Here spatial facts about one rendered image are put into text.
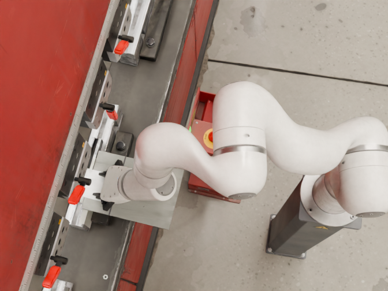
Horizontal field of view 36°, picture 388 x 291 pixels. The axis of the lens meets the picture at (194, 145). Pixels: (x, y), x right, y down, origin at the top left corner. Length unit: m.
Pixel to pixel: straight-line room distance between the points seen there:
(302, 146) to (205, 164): 0.22
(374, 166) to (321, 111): 1.56
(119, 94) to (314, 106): 1.22
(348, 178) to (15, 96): 0.74
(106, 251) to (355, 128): 0.88
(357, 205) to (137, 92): 0.90
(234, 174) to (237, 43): 1.96
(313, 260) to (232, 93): 1.72
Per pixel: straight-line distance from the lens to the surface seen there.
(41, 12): 1.10
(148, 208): 1.72
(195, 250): 2.71
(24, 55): 1.06
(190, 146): 1.09
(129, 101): 1.95
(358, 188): 1.35
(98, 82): 1.52
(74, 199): 1.44
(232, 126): 1.08
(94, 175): 1.77
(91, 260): 1.86
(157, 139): 1.12
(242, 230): 2.72
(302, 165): 1.20
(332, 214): 1.74
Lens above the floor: 2.69
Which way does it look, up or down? 74 degrees down
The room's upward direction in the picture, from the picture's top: 5 degrees counter-clockwise
